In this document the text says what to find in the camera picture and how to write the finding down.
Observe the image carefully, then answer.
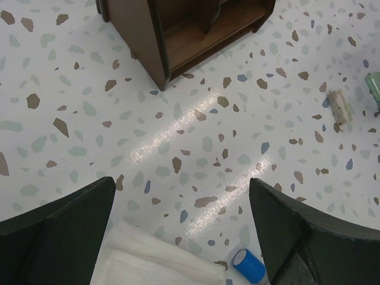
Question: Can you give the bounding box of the beige small tube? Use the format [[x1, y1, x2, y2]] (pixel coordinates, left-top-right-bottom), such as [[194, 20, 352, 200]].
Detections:
[[327, 89, 353, 126]]

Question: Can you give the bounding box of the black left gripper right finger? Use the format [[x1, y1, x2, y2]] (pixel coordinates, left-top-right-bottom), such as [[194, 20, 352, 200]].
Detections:
[[249, 178, 379, 284]]

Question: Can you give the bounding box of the green translucent cap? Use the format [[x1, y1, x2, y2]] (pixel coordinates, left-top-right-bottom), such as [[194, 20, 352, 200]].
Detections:
[[365, 72, 380, 107]]

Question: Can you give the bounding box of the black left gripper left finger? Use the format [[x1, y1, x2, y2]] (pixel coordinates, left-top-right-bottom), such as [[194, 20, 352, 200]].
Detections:
[[1, 176, 116, 284]]

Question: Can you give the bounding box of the white folded towel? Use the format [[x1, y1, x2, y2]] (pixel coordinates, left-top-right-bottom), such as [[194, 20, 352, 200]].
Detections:
[[90, 221, 226, 284]]

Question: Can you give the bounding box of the brown wooden desk organizer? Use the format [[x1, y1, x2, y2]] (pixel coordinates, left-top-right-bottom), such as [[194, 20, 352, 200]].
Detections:
[[96, 0, 276, 91]]

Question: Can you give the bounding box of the blue grey stamp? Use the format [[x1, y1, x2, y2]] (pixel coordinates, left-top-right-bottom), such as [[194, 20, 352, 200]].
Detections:
[[232, 249, 270, 285]]

